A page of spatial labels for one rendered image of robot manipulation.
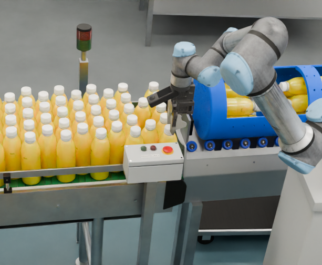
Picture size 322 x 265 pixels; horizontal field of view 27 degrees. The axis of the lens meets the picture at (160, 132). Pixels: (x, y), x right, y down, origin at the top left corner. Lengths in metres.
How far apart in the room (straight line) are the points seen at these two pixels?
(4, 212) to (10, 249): 0.98
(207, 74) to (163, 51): 3.00
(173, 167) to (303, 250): 0.53
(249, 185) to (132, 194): 0.56
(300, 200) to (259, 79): 0.65
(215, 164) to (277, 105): 0.79
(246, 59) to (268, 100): 0.17
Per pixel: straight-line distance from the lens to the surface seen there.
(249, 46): 1.85
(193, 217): 2.91
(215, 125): 2.54
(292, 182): 2.44
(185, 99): 2.39
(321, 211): 2.26
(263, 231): 3.52
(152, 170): 2.34
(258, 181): 2.84
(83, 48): 2.79
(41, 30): 5.40
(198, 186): 2.77
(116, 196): 2.55
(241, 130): 2.60
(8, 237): 3.58
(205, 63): 2.23
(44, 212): 2.56
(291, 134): 2.05
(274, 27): 1.88
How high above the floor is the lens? 2.56
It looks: 37 degrees down
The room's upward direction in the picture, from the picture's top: 6 degrees clockwise
